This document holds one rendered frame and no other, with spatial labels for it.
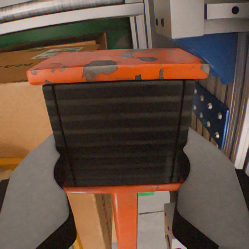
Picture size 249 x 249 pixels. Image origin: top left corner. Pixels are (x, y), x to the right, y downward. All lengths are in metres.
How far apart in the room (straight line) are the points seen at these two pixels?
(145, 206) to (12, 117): 1.81
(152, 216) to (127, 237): 1.96
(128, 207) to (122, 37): 1.09
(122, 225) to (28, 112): 0.20
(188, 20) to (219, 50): 0.13
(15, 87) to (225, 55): 0.31
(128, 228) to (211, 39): 0.27
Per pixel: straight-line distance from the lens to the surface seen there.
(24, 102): 0.29
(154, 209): 2.07
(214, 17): 0.21
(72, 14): 0.59
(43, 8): 0.68
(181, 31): 0.20
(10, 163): 0.35
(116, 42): 1.19
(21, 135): 0.32
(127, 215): 0.18
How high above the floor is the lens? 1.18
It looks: 60 degrees down
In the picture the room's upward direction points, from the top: 177 degrees clockwise
